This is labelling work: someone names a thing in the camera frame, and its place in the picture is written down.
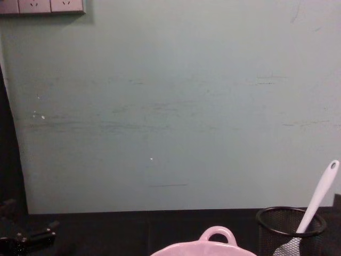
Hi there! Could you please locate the white wall socket plate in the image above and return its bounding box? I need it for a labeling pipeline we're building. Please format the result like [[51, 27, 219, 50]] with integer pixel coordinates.
[[50, 0, 86, 14], [18, 0, 52, 14]]

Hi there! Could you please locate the black mesh pen cup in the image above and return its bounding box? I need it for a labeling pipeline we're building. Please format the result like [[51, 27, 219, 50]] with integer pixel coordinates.
[[256, 206, 328, 256]]

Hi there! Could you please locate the pink ceramic pot with handle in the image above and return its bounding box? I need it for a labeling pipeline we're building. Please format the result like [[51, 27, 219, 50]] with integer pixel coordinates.
[[150, 226, 258, 256]]

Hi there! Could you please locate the white slotted spatula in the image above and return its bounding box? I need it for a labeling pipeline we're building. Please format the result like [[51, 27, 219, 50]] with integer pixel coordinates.
[[272, 159, 341, 256]]

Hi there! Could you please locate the black curtain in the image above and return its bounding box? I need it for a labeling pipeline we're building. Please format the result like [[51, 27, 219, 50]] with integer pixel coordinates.
[[0, 61, 29, 214]]

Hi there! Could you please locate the black table cloth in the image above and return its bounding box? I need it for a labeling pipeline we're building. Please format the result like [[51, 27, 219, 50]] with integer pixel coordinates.
[[0, 193, 341, 256]]

